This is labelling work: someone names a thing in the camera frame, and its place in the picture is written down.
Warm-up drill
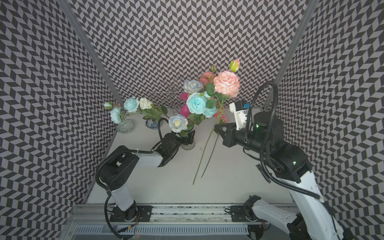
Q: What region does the aluminium corner frame post right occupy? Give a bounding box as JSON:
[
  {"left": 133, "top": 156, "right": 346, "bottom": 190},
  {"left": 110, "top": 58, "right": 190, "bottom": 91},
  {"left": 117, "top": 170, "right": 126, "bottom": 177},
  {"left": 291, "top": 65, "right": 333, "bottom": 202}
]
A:
[{"left": 262, "top": 0, "right": 320, "bottom": 110}]

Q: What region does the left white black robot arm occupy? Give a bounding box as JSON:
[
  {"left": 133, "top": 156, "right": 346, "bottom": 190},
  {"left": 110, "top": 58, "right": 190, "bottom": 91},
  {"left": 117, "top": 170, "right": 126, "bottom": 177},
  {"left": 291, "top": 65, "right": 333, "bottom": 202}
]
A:
[{"left": 96, "top": 118, "right": 196, "bottom": 222}]

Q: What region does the peach pink peony stem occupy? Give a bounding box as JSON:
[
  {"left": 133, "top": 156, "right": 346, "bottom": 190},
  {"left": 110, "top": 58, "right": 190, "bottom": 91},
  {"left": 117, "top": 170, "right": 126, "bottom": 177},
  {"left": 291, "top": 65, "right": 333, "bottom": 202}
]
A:
[{"left": 200, "top": 59, "right": 242, "bottom": 179}]

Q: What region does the aluminium corner frame post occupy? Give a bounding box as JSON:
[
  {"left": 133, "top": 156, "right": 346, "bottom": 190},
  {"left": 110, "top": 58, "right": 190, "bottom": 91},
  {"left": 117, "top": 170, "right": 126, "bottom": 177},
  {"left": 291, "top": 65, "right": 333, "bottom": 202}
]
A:
[
  {"left": 262, "top": 0, "right": 320, "bottom": 110},
  {"left": 56, "top": 0, "right": 123, "bottom": 105}
]

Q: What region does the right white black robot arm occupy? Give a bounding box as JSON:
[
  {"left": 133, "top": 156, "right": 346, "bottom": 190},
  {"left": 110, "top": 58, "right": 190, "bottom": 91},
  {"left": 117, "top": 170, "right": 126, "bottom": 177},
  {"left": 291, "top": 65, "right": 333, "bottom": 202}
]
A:
[{"left": 215, "top": 81, "right": 354, "bottom": 240}]

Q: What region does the aluminium corner frame post left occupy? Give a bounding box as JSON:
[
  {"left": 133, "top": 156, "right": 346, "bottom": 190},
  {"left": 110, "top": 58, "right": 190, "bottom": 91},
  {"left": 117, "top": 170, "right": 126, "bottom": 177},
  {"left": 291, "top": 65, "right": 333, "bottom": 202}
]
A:
[{"left": 56, "top": 0, "right": 123, "bottom": 105}]

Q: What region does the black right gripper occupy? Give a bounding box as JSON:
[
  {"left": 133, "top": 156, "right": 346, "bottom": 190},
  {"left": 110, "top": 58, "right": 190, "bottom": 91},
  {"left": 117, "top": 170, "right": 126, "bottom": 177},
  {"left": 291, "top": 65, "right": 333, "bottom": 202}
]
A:
[{"left": 215, "top": 121, "right": 270, "bottom": 156}]

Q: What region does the pink ranunculus spray stem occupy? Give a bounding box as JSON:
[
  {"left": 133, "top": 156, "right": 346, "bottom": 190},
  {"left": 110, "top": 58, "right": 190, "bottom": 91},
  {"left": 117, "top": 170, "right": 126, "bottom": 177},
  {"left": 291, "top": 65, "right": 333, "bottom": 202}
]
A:
[{"left": 198, "top": 65, "right": 217, "bottom": 88}]

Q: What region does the blue floral ceramic bowl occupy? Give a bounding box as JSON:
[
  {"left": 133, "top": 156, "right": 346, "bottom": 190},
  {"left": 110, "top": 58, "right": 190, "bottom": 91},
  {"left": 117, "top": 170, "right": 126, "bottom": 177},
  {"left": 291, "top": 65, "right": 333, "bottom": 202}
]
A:
[{"left": 146, "top": 118, "right": 162, "bottom": 130}]

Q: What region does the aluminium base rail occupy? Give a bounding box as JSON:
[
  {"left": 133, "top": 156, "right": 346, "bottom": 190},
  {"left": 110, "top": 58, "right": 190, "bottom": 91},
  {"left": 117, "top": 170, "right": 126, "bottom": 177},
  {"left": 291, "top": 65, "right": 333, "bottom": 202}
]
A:
[{"left": 59, "top": 203, "right": 301, "bottom": 240}]

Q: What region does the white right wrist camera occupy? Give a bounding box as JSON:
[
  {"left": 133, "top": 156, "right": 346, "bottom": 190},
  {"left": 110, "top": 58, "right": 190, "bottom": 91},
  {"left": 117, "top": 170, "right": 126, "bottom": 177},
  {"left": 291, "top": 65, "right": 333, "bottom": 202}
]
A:
[{"left": 230, "top": 100, "right": 250, "bottom": 131}]

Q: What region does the clear glass vase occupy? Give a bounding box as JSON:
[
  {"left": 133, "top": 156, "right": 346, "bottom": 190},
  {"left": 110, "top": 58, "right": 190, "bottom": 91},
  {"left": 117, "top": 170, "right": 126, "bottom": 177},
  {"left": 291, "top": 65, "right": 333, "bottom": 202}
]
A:
[{"left": 181, "top": 130, "right": 196, "bottom": 151}]

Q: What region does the magenta wine glass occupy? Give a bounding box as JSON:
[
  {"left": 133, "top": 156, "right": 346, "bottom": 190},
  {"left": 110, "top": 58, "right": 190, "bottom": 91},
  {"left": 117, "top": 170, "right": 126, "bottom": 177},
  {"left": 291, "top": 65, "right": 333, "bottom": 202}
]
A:
[{"left": 180, "top": 93, "right": 190, "bottom": 118}]

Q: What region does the teal and white flower spray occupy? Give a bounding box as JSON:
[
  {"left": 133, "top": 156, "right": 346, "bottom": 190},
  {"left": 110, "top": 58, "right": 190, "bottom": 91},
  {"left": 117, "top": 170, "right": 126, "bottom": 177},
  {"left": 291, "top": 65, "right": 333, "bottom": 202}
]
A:
[{"left": 103, "top": 97, "right": 169, "bottom": 125}]

